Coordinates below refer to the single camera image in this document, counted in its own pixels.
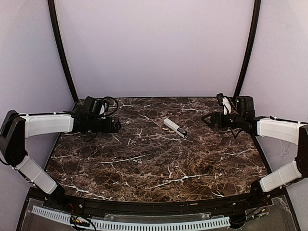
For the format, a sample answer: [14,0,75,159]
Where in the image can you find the black frame post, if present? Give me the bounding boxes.
[233,0,261,98]
[47,0,79,103]

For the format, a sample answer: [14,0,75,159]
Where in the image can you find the black front rail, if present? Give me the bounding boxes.
[28,186,277,218]

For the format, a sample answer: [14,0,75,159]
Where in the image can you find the left black frame post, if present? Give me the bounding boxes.
[47,0,79,103]

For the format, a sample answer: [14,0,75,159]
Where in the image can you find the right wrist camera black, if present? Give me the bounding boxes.
[217,93,231,115]

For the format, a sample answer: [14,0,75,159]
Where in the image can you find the white slotted cable duct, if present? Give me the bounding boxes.
[31,205,231,231]

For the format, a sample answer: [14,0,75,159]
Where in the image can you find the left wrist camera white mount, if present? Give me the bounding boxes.
[99,103,108,118]

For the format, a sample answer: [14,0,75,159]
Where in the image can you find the white remote control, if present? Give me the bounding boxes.
[163,118,188,138]

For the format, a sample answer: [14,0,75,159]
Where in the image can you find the left black camera cable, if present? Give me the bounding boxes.
[83,96,119,142]

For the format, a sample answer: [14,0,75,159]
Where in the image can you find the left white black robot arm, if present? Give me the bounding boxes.
[0,96,121,196]

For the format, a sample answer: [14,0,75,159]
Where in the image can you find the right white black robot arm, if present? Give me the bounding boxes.
[201,93,308,206]

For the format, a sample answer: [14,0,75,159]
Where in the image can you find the right black frame post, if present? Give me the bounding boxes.
[233,0,261,98]

